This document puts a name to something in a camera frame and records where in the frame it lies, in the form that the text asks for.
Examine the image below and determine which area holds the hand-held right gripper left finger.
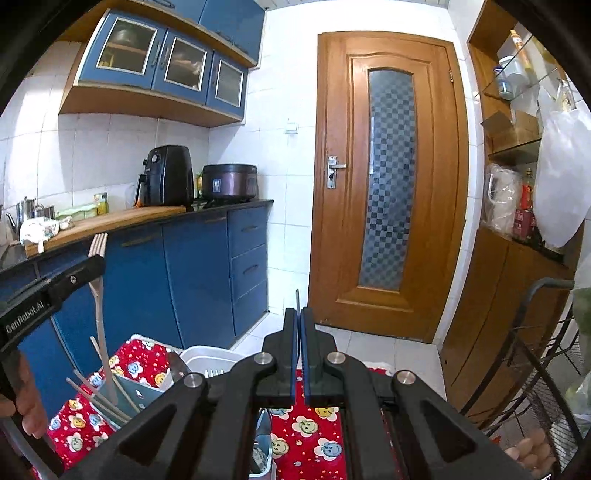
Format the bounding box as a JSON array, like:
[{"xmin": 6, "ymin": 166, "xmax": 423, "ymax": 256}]
[{"xmin": 60, "ymin": 308, "xmax": 300, "ymax": 480}]

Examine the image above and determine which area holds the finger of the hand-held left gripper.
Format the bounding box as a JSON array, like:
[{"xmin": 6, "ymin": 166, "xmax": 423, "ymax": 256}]
[{"xmin": 45, "ymin": 255, "xmax": 107, "ymax": 302}]

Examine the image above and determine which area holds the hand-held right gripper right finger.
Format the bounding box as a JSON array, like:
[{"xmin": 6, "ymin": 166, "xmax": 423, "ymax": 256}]
[{"xmin": 300, "ymin": 307, "xmax": 536, "ymax": 480}]

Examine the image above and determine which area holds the beige plastic fork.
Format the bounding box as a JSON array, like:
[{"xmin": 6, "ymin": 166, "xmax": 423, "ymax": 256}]
[{"xmin": 89, "ymin": 233, "xmax": 119, "ymax": 408}]

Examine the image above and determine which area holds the wooden chopstick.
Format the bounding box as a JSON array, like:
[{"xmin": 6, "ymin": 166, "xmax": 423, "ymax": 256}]
[
  {"xmin": 66, "ymin": 377, "xmax": 125, "ymax": 429},
  {"xmin": 73, "ymin": 369, "xmax": 134, "ymax": 418},
  {"xmin": 89, "ymin": 336, "xmax": 116, "ymax": 404}
]

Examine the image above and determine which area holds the light blue plastic utensil holder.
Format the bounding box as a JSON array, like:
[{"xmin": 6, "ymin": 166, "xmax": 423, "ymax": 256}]
[{"xmin": 88, "ymin": 369, "xmax": 176, "ymax": 435}]

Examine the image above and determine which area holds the person's left hand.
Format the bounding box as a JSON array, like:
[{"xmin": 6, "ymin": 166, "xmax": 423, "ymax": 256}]
[{"xmin": 15, "ymin": 354, "xmax": 49, "ymax": 440}]

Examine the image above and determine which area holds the white cloth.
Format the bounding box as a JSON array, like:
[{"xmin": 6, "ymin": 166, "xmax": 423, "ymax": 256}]
[{"xmin": 19, "ymin": 217, "xmax": 61, "ymax": 254}]

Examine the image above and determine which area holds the green packet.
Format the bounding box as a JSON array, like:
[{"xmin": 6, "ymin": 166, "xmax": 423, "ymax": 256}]
[{"xmin": 56, "ymin": 205, "xmax": 98, "ymax": 222}]

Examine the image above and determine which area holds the wooden cutting board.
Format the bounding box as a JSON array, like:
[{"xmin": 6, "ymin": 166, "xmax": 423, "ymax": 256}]
[{"xmin": 25, "ymin": 205, "xmax": 187, "ymax": 257}]

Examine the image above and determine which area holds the red floral tablecloth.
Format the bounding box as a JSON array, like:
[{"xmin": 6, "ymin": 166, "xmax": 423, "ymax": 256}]
[{"xmin": 44, "ymin": 337, "xmax": 398, "ymax": 480}]

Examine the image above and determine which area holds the metal kettle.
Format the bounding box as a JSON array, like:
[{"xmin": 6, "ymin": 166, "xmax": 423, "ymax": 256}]
[{"xmin": 4, "ymin": 196, "xmax": 45, "ymax": 241}]

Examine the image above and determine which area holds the white plastic bin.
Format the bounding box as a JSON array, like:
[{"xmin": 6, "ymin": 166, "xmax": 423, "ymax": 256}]
[{"xmin": 179, "ymin": 345, "xmax": 278, "ymax": 480}]

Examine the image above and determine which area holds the wooden door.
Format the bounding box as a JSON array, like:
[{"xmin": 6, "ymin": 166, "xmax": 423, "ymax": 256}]
[{"xmin": 308, "ymin": 32, "xmax": 471, "ymax": 343}]

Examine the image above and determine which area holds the metal knife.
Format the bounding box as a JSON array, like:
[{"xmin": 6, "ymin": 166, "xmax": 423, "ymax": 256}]
[{"xmin": 166, "ymin": 352, "xmax": 191, "ymax": 386}]

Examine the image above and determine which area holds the blue base cabinet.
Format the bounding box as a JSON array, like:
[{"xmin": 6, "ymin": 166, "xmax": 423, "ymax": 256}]
[{"xmin": 0, "ymin": 199, "xmax": 274, "ymax": 416}]

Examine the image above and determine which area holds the black air fryer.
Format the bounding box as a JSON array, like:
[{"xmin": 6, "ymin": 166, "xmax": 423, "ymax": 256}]
[{"xmin": 134, "ymin": 145, "xmax": 195, "ymax": 208}]

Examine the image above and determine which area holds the dark rice cooker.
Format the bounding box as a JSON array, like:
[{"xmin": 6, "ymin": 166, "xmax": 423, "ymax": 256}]
[{"xmin": 202, "ymin": 164, "xmax": 258, "ymax": 202}]

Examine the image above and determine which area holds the wooden shelf unit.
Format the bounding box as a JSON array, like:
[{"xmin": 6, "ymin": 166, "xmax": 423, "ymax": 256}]
[{"xmin": 441, "ymin": 0, "xmax": 591, "ymax": 426}]

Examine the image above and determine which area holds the black metal rack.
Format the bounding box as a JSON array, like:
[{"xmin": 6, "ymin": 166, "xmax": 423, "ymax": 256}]
[{"xmin": 462, "ymin": 277, "xmax": 591, "ymax": 477}]

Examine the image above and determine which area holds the pile of eggs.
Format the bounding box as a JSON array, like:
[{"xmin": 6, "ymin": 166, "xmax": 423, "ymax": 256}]
[{"xmin": 503, "ymin": 427, "xmax": 560, "ymax": 477}]

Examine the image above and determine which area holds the clear plastic bag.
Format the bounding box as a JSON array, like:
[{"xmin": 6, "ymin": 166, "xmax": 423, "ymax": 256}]
[{"xmin": 483, "ymin": 164, "xmax": 522, "ymax": 234}]

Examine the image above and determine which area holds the red bottle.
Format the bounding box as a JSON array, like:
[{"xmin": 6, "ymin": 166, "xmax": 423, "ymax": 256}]
[{"xmin": 513, "ymin": 168, "xmax": 537, "ymax": 243}]

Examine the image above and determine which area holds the cardboard box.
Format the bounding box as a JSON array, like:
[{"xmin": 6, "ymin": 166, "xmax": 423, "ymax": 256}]
[{"xmin": 480, "ymin": 110, "xmax": 541, "ymax": 153}]

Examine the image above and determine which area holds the white plastic bag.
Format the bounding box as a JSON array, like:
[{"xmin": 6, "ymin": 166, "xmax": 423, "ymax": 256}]
[{"xmin": 533, "ymin": 83, "xmax": 591, "ymax": 249}]

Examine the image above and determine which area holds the clear plastic container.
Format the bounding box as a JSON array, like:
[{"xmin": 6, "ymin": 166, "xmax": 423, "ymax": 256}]
[{"xmin": 493, "ymin": 55, "xmax": 530, "ymax": 100}]

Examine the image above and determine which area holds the metal door handle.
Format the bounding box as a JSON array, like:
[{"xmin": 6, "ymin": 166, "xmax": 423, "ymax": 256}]
[{"xmin": 327, "ymin": 156, "xmax": 347, "ymax": 189}]

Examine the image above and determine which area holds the blue wall cabinet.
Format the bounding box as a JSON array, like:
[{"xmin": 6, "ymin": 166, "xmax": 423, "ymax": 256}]
[{"xmin": 59, "ymin": 0, "xmax": 266, "ymax": 129}]

